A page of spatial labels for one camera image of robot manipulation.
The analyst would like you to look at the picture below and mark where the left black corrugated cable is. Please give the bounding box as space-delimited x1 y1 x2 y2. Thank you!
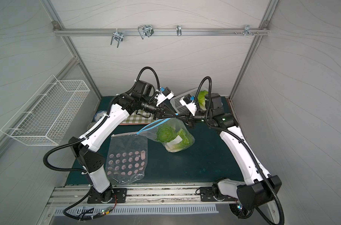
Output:
43 66 161 173

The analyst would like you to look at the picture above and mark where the white wire wall basket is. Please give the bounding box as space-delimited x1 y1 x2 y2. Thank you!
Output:
1 75 90 146

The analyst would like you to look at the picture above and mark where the chinese cabbage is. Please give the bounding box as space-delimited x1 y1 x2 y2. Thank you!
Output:
156 124 176 143
165 128 195 152
197 90 209 111

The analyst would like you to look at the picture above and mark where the right black cable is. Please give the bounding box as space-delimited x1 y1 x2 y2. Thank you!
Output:
194 75 285 225

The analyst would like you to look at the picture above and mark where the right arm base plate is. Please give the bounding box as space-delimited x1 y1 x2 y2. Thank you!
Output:
195 187 237 202

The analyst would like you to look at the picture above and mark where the clear blue-zip zipper bag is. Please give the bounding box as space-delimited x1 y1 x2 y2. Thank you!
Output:
136 118 195 153

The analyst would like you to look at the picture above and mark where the metal hook clamp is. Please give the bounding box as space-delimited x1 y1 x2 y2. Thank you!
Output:
137 25 154 39
110 29 124 48

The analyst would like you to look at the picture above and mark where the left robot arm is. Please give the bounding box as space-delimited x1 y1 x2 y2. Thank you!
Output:
72 81 174 202

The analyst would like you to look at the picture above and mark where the metal hook clamp left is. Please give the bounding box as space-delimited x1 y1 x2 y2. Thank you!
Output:
110 29 124 48

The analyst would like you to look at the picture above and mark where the metal bracket right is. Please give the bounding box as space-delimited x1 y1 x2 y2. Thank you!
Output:
234 25 259 36

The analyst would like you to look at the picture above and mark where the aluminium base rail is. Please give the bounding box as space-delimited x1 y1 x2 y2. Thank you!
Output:
46 182 278 208

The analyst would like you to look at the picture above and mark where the white plastic basket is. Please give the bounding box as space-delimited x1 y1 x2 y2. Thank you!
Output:
170 87 209 114

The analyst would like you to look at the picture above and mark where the aluminium top rail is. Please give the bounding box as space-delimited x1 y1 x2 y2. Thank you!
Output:
53 27 270 37

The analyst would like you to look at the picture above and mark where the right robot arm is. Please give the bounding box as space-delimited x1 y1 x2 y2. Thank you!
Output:
180 93 282 211

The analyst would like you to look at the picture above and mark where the metal hook clamp middle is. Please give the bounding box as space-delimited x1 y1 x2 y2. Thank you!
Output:
137 25 154 39

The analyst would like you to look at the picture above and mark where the metal hook small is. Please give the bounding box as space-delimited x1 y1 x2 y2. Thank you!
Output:
176 25 182 37

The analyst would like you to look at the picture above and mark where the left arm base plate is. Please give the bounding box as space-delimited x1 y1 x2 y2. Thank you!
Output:
87 187 127 204

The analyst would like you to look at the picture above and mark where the pink-dotted zipper bag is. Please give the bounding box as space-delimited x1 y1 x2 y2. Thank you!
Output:
105 132 148 185

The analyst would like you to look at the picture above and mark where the blue floral bowl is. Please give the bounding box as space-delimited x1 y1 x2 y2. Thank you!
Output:
93 110 107 122

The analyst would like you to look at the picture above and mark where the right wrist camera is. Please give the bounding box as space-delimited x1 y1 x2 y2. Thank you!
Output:
179 94 197 116

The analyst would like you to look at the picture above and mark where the white vented strip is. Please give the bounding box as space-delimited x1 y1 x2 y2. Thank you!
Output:
53 204 219 216

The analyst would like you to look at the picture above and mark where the green checkered cloth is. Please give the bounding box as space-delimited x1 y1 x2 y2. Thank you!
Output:
120 110 155 125

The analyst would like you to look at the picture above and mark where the grey striped mug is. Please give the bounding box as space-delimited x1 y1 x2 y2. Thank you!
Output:
87 122 95 130

